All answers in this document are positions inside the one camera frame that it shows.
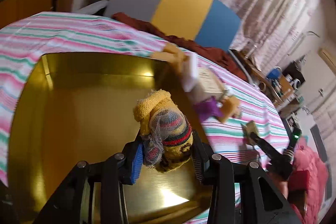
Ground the yellow striped knitted sock bundle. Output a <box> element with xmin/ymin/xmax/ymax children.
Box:
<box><xmin>133</xmin><ymin>89</ymin><xmax>193</xmax><ymax>173</ymax></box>

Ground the small green white box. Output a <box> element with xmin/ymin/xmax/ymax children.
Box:
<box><xmin>242</xmin><ymin>121</ymin><xmax>259</xmax><ymax>145</ymax></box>

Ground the large yellow sponge block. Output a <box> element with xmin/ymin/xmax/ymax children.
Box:
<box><xmin>219</xmin><ymin>96</ymin><xmax>241</xmax><ymax>123</ymax></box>

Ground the beige printed carton box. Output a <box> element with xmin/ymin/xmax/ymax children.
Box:
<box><xmin>190</xmin><ymin>68</ymin><xmax>224</xmax><ymax>103</ymax></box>

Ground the pink quilt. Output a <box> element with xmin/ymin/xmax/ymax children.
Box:
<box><xmin>288</xmin><ymin>137</ymin><xmax>329</xmax><ymax>223</ymax></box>

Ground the purple snack pouch front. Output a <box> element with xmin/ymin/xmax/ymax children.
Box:
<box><xmin>194</xmin><ymin>97</ymin><xmax>223</xmax><ymax>122</ymax></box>

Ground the white foam block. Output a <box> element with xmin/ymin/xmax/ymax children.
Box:
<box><xmin>181</xmin><ymin>52</ymin><xmax>198</xmax><ymax>92</ymax></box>

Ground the wooden bedside desk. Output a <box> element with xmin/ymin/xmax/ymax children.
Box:
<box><xmin>228</xmin><ymin>50</ymin><xmax>302</xmax><ymax>112</ymax></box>

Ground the golden metal tray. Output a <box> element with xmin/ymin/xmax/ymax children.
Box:
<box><xmin>7</xmin><ymin>52</ymin><xmax>205</xmax><ymax>223</ymax></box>

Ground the rust red blanket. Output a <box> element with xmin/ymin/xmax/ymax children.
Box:
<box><xmin>111</xmin><ymin>12</ymin><xmax>248</xmax><ymax>82</ymax></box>

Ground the yellow sponge at back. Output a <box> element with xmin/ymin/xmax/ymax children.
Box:
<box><xmin>150</xmin><ymin>43</ymin><xmax>188</xmax><ymax>72</ymax></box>

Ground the grey yellow blue headboard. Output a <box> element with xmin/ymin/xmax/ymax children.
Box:
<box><xmin>104</xmin><ymin>0</ymin><xmax>240</xmax><ymax>51</ymax></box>

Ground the striped pink green bed sheet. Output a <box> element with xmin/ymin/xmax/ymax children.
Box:
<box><xmin>0</xmin><ymin>11</ymin><xmax>291</xmax><ymax>224</ymax></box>

